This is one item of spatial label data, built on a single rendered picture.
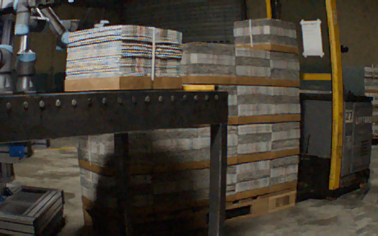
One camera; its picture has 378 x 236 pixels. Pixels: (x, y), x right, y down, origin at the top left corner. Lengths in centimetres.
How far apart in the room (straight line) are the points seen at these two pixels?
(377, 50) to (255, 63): 617
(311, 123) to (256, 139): 85
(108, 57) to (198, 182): 136
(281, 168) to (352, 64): 606
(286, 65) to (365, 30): 598
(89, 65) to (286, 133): 185
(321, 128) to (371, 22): 560
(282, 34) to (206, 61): 69
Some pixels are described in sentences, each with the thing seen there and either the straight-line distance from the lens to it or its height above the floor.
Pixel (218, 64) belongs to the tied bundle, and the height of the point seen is 95.
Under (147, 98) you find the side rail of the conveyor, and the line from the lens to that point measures 162.
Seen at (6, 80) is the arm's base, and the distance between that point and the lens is 228.
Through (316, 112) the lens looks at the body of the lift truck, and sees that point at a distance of 388.
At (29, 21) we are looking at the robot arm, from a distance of 206.
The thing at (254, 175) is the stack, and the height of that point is 28.
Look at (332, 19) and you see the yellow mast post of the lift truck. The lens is 359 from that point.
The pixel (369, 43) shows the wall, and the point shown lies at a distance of 919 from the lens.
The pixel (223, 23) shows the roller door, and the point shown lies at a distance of 1045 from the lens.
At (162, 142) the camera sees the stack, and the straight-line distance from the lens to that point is 277.
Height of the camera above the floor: 80
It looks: 3 degrees down
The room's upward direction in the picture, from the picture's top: straight up
